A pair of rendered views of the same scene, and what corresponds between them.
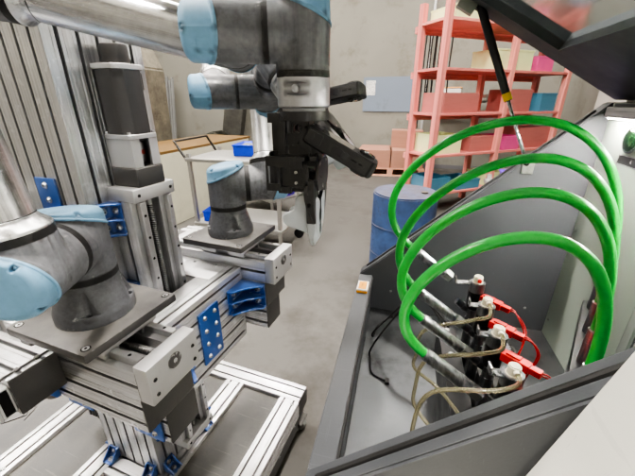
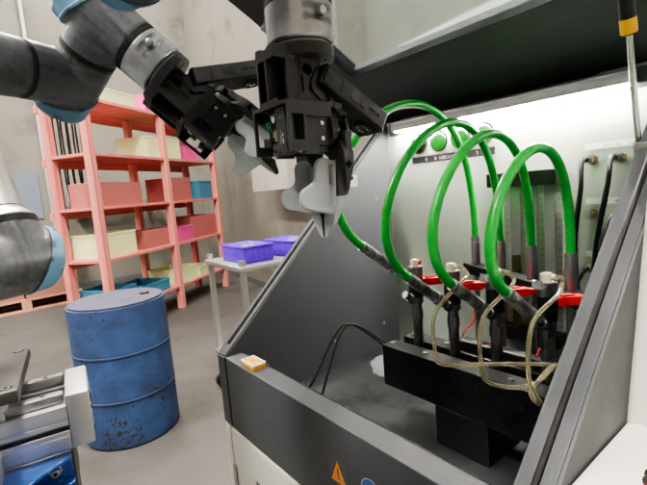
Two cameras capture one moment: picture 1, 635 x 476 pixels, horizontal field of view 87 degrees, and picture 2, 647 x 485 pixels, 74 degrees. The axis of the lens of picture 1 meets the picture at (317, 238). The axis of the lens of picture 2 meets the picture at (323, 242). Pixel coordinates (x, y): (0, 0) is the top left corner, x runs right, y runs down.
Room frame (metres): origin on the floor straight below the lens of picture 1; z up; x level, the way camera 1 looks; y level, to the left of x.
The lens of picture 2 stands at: (0.20, 0.41, 1.29)
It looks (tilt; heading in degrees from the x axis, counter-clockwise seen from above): 7 degrees down; 309
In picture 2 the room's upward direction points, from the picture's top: 5 degrees counter-clockwise
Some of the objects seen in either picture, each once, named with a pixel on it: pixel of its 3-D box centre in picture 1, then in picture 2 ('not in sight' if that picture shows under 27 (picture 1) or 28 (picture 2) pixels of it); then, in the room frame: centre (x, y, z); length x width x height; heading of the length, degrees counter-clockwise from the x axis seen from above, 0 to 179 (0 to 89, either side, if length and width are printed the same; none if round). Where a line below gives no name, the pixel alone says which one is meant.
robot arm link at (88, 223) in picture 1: (73, 239); not in sight; (0.60, 0.47, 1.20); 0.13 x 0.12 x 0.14; 6
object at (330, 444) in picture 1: (351, 364); (326, 450); (0.62, -0.08, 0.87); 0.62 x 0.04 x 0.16; 166
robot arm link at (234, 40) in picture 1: (228, 34); not in sight; (0.53, 0.12, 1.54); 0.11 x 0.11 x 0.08; 6
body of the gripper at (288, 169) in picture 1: (300, 152); (300, 105); (0.52, 0.03, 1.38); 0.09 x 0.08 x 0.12; 76
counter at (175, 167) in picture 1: (178, 177); not in sight; (4.63, 1.94, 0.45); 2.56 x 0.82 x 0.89; 159
